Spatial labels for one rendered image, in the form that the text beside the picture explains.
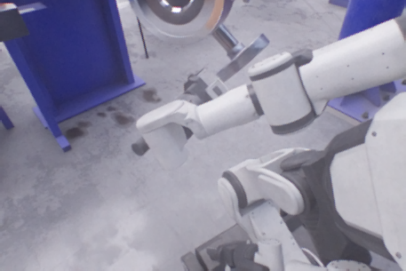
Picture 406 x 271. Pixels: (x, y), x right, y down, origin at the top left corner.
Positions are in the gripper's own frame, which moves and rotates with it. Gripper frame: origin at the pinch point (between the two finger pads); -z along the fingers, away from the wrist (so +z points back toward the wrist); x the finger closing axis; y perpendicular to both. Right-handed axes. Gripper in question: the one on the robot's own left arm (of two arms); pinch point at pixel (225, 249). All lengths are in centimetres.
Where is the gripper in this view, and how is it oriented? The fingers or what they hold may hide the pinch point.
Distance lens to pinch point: 107.3
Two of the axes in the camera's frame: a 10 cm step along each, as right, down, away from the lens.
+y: 0.7, 9.8, -1.9
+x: -8.7, -0.4, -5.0
